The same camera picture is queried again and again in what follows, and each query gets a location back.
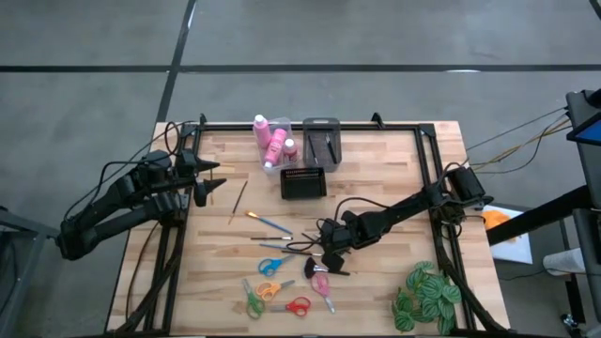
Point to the pink scissors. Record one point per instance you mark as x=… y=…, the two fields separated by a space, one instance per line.
x=325 y=295

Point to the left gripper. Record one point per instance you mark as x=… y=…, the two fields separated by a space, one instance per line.
x=188 y=166

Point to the green striped leaf plant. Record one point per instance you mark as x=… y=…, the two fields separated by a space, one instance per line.
x=429 y=288

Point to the orange scissors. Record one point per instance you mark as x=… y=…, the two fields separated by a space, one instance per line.
x=277 y=287

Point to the dark paintbrush silver ferrule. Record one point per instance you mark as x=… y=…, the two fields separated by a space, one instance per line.
x=272 y=238

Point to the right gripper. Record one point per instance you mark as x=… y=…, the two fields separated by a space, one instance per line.
x=340 y=230

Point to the clear plastic bin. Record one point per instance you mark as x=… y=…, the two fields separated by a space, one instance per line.
x=293 y=131

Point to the grey equipment cart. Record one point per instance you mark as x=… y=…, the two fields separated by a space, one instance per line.
x=587 y=164

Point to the black metal beam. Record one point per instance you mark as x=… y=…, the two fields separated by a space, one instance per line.
x=540 y=218

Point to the blue screen tablet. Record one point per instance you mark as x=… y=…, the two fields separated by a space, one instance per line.
x=584 y=133

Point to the orange cloth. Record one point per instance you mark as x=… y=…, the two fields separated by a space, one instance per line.
x=497 y=220

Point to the black aluminium frame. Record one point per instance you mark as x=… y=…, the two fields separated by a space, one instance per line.
x=305 y=127

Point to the black mesh basket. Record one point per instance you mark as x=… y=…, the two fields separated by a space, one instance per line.
x=303 y=185

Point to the grey plastic bin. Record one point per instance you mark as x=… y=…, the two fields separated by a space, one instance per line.
x=321 y=124

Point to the long black silver-ferrule paintbrush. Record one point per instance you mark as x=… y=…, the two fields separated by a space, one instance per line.
x=313 y=149

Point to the small black silver paintbrush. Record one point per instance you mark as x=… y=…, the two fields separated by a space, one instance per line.
x=310 y=237

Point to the green scissors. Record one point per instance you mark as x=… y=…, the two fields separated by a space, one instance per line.
x=249 y=295

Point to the grey blue paintbrush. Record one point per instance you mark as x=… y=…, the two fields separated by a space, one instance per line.
x=272 y=245

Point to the grey metal stand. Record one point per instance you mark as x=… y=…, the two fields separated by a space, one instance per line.
x=28 y=230

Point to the blue scissors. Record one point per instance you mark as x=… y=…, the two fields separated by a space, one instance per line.
x=281 y=261

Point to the thin black paintbrush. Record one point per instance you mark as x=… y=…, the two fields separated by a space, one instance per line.
x=331 y=149

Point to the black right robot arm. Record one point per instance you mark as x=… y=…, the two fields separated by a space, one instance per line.
x=408 y=204

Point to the red scissors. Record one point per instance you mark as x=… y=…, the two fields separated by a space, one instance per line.
x=287 y=307

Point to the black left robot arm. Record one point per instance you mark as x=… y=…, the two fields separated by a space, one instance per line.
x=122 y=220

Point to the dark paintbrush orange tip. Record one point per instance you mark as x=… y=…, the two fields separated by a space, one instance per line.
x=238 y=202

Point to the white floor sheet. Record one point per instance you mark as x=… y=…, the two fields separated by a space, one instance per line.
x=516 y=251

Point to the light pink paint bottle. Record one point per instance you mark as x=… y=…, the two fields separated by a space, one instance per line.
x=262 y=133

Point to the white paper roll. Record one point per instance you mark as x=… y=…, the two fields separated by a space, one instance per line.
x=563 y=261

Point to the hot pink paint bottle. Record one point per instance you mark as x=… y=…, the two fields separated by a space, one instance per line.
x=276 y=145

